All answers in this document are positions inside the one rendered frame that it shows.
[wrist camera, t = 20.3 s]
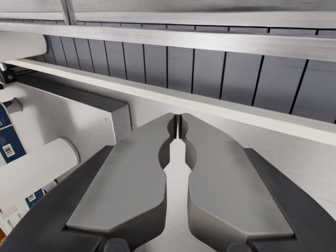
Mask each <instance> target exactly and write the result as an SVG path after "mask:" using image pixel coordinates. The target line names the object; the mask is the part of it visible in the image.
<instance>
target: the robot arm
mask: <svg viewBox="0 0 336 252"><path fill-rule="evenodd" d="M177 129H178V136H179V139H181V140H182V141H183V142H184V144H185V163H186V165H187V166H188V167H189V168H190V169H191V173H190V174H189V176H188V192H187V216H188V228H189V231H190V233H191V234H192V235H193V236H194V237H195V238H197V239H198V240H200V241H201V242H203V243H205V244H206V245H208V246H209V247H211V248H212V249H214V250H215V251H217V252H336V220H335V219H334V218H333V217H332V216H331V215H330V214H329V213H328V212H327V211H326V210H325V209H324V208H323V207H322V206H321V205H320V204H319V203H318V202H317V201H315V200H314V199H313V198H312V197H311V196H310V195H309V194H307V193H306V192H305V191H304V190H303V189H301V188H300V187H299V186H298V185H297V184H295V183H294V182H293V181H292V180H290V179H289V178H288V177H287V176H286V175H284V174H283V173H282V172H281V171H279V170H278V169H277V168H276V167H275V166H273V165H272V164H271V163H270V162H269V161H267V160H266V159H265V158H264V157H262V156H261V155H260V154H259V153H258V152H256V151H255V150H254V149H253V148H244V147H243V146H242V145H240V144H239V143H238V142H237V141H236V140H234V139H233V138H232V137H231V136H229V135H228V134H226V133H225V132H223V131H222V130H220V129H218V128H216V127H215V126H213V125H211V124H209V123H207V122H205V121H203V120H201V119H199V118H197V117H195V116H193V115H192V114H190V113H186V112H185V113H182V114H179V115H177V114H174V113H172V112H169V113H166V114H164V115H162V116H160V117H158V118H156V119H154V120H152V121H150V122H148V123H146V124H144V125H142V126H140V127H138V128H136V129H134V130H133V131H131V132H130V133H128V134H127V135H125V136H124V137H123V138H122V139H120V140H119V141H118V142H117V143H116V144H114V145H106V146H104V147H103V148H102V149H101V150H99V151H98V152H97V153H96V154H94V155H93V156H92V157H91V158H89V159H88V160H87V161H86V162H84V163H83V164H82V165H81V166H79V167H78V168H77V169H76V170H74V171H73V172H72V173H71V174H69V175H68V176H67V177H65V178H64V179H63V180H62V181H60V182H59V183H58V184H57V185H56V186H54V187H53V188H52V189H51V190H50V191H48V192H47V193H46V194H45V195H44V196H43V197H42V198H41V199H40V200H39V201H38V202H37V203H36V204H35V205H34V206H33V207H32V208H31V209H30V210H29V211H28V212H27V213H26V214H25V215H24V216H23V218H22V219H21V220H20V221H19V222H18V223H17V225H16V226H15V227H14V228H13V229H12V231H11V232H10V233H9V234H8V236H7V237H6V238H5V240H4V241H3V242H2V244H1V245H0V252H135V250H136V249H137V248H138V247H140V246H142V245H143V244H145V243H147V242H149V241H151V240H152V239H154V238H156V237H158V236H159V235H160V234H161V233H162V232H163V231H164V229H165V224H166V215H167V175H166V173H165V172H164V168H165V167H166V166H167V165H168V164H169V163H170V144H171V142H173V140H174V139H177Z"/></svg>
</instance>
